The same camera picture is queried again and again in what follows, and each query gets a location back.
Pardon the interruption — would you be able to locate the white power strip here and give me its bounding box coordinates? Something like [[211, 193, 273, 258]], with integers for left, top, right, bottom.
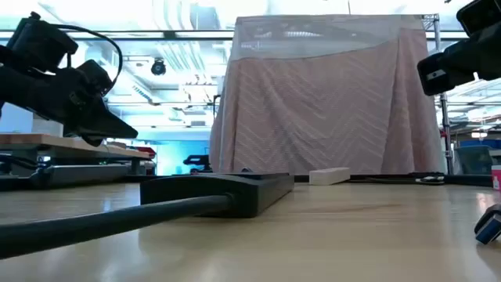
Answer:
[[308, 167, 351, 186]]

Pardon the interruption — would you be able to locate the grey office chair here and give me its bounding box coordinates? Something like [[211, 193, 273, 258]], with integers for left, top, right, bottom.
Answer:
[[455, 145, 495, 176]]

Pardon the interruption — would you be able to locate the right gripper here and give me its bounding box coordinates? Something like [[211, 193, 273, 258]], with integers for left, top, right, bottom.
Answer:
[[416, 21, 501, 97]]

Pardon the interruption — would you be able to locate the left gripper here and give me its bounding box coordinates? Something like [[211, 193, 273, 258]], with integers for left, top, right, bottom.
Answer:
[[0, 66, 139, 148]]

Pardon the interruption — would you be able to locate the black cable with silver connector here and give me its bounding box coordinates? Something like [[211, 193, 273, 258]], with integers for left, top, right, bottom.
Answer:
[[366, 174, 446, 186]]

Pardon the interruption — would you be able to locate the thick black power cord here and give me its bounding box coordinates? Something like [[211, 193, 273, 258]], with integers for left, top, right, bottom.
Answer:
[[0, 194, 236, 260]]

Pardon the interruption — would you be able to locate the pink chevron cloth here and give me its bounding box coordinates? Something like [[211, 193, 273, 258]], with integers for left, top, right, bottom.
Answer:
[[209, 14, 447, 176]]

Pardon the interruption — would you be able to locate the black ceiling dome camera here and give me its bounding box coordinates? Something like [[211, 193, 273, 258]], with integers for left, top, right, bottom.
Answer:
[[150, 57, 168, 77]]

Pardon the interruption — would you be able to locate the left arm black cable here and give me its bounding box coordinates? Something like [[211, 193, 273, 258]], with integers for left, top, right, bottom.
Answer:
[[50, 23, 124, 97]]

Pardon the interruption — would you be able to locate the black power strip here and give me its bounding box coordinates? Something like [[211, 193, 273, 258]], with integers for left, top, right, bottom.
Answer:
[[139, 172, 295, 219]]

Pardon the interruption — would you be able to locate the red tray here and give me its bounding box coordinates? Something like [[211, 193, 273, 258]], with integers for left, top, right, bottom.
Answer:
[[127, 145, 157, 160]]

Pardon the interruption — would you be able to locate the wooden top workbench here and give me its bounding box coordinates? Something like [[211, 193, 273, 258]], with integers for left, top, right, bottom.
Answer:
[[0, 132, 153, 178]]

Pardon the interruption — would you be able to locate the thin black USB cable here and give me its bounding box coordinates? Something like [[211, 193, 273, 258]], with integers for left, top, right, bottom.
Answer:
[[474, 203, 501, 246]]

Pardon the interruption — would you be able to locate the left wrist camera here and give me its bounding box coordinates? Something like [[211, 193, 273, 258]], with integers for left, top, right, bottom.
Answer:
[[76, 59, 115, 98]]

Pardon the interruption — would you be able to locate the black office chair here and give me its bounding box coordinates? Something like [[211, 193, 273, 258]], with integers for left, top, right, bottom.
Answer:
[[182, 154, 213, 174]]

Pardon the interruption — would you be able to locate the white box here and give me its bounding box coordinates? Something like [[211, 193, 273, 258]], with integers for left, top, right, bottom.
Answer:
[[32, 115, 64, 137]]

